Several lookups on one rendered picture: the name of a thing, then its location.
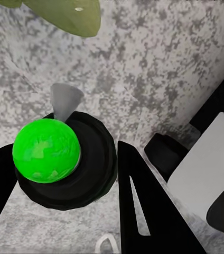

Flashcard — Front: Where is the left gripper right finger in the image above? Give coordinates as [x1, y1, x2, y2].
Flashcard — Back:
[117, 141, 207, 254]

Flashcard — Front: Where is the insectifuge atomizer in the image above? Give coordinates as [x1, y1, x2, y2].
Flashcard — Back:
[12, 83, 118, 211]

